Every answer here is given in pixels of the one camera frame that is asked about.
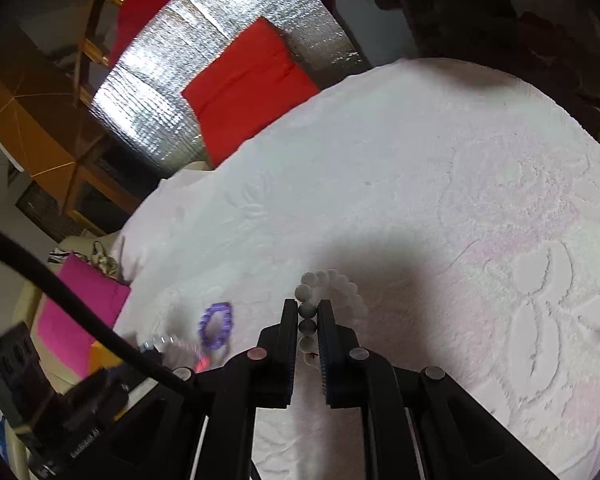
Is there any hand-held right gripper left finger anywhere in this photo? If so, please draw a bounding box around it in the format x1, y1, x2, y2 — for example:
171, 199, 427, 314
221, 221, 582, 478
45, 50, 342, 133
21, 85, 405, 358
65, 299, 301, 480

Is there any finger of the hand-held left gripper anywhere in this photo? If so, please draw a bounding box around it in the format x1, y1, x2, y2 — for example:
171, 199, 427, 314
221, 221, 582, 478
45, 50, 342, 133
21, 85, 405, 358
130, 338, 181, 376

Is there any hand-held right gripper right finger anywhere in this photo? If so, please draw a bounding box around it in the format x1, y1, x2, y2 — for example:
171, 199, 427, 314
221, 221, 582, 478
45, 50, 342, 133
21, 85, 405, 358
316, 300, 561, 480

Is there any clear bead bracelet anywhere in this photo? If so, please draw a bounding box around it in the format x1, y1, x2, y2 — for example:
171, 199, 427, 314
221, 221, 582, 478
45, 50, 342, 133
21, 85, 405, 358
150, 334, 212, 374

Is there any white bead bracelet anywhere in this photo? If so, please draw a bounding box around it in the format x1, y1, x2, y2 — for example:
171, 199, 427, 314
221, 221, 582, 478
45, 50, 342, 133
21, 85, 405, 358
294, 269, 369, 356

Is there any orange card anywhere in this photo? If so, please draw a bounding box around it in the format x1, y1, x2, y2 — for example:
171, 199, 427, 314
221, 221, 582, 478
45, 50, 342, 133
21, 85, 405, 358
88, 341, 123, 376

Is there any pink paper sheet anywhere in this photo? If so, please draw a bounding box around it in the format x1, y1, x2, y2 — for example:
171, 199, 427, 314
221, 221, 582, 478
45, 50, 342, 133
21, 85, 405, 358
34, 254, 132, 380

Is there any white embossed blanket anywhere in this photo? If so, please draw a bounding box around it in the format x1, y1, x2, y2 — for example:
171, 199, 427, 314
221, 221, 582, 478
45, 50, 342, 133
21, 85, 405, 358
111, 57, 600, 480

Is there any silver foil insulation sheet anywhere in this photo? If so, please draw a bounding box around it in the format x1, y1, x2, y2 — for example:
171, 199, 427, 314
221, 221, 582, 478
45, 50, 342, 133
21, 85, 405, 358
90, 0, 367, 179

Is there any orange wooden table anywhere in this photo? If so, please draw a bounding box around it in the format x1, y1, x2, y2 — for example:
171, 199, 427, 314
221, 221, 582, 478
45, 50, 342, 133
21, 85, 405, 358
0, 67, 141, 217

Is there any red cushion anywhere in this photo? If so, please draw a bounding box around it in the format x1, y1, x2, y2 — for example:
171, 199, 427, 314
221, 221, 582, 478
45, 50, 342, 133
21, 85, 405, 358
181, 16, 322, 167

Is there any dark wooden furniture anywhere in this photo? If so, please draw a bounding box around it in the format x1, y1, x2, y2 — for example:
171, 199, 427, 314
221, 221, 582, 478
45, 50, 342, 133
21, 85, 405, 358
300, 0, 600, 128

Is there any purple bead bracelet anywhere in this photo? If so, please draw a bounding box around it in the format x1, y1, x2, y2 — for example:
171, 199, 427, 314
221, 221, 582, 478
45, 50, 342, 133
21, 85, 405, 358
197, 301, 235, 351

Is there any black cable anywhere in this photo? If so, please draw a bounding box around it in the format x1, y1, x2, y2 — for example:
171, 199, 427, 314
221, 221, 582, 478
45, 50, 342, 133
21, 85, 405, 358
0, 222, 197, 397

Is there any wooden chair frame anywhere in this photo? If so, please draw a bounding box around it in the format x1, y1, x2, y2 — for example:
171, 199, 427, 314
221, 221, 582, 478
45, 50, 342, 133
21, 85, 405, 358
72, 0, 127, 107

